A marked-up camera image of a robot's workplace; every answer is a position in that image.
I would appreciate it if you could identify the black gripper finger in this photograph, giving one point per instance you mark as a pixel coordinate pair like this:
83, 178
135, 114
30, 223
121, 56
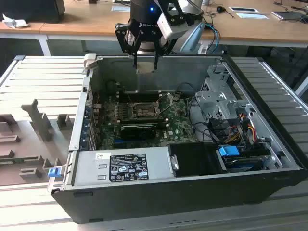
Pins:
168, 45
124, 36

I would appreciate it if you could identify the silver square CPU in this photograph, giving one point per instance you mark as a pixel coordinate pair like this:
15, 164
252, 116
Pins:
145, 68

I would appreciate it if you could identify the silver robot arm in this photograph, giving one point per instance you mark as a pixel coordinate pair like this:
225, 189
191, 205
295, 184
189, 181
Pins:
192, 4

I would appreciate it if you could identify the black RAM slot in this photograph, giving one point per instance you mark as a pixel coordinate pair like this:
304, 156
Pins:
142, 93
140, 98
149, 118
144, 122

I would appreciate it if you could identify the CPU socket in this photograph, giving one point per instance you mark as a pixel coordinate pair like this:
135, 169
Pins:
144, 110

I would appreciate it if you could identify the blue expansion slot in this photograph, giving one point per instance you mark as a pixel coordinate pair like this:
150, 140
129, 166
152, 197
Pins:
120, 143

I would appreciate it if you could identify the long wooden desk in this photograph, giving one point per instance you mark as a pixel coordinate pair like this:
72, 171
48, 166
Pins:
96, 21

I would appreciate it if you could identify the black computer mouse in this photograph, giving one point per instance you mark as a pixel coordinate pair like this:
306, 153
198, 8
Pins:
221, 8

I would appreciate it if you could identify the silver metal disk cage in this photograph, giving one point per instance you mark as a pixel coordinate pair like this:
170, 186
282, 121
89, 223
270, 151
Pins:
211, 98

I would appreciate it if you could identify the green motherboard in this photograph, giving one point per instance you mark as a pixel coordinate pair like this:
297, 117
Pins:
178, 125

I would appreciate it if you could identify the black graphics card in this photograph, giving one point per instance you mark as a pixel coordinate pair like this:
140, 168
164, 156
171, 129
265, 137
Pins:
138, 132

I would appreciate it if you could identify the black box on desk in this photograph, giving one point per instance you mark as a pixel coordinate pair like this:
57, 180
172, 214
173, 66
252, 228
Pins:
31, 9

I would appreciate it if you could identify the small wooden desk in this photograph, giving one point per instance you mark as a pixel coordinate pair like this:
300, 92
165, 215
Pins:
21, 30

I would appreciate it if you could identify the crumpled white paper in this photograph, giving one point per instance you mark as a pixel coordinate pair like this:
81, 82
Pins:
14, 22

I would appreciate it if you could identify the black plastic shroud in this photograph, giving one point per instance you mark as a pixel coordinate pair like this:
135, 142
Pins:
195, 158

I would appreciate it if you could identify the blue disk carrier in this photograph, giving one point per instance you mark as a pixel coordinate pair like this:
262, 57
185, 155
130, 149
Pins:
227, 151

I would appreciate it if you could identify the small white barcode sticker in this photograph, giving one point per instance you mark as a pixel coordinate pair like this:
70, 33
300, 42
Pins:
103, 156

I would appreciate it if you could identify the dark tablet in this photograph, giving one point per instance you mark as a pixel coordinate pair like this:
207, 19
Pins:
288, 15

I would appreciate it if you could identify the black power supply label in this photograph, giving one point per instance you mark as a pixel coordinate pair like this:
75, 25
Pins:
128, 166

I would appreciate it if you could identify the silver power supply box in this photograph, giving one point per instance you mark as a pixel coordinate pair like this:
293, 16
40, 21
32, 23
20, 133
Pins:
86, 168

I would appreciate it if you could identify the grey parts rack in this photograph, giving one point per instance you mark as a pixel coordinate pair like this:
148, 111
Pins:
36, 144

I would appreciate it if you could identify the blue case latch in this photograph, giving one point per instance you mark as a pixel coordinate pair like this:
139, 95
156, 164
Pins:
54, 172

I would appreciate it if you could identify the black open PC case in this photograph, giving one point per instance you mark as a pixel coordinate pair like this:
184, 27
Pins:
168, 204

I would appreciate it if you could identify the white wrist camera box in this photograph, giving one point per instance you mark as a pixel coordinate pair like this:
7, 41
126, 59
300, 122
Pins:
172, 29

